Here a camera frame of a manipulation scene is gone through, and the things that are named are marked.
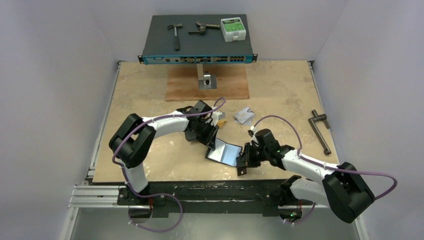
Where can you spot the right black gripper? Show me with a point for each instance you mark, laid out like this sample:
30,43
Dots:
247,156

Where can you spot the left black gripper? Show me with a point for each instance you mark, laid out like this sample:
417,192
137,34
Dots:
210,142

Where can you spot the black card holder wallet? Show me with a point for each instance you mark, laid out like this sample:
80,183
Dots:
224,153

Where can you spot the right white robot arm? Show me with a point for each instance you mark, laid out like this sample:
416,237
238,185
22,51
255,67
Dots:
338,187

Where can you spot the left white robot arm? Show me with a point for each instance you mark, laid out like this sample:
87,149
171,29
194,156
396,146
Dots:
132,141

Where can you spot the gold VIP card stack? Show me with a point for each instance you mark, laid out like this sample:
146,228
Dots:
221,122

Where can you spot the silver card stack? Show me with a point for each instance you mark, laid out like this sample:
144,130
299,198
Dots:
244,116

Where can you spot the wooden board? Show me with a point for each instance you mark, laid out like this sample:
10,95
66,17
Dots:
183,83

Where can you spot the small hammer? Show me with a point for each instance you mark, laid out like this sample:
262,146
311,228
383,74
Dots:
176,40

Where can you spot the rusty pliers tool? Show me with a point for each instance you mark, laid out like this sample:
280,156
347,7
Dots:
203,27

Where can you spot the white green plastic box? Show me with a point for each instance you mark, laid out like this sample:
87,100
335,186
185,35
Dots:
233,29

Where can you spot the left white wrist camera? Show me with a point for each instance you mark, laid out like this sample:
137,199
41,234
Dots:
217,115

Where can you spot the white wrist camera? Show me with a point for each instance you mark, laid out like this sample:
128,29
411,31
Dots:
217,115
253,130

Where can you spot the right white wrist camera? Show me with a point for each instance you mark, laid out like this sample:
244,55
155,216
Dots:
253,130

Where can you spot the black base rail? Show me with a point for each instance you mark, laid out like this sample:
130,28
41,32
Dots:
265,197

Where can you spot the metal stand bracket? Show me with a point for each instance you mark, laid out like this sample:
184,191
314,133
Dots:
206,80

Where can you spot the blue network switch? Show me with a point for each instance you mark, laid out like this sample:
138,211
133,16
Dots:
209,48

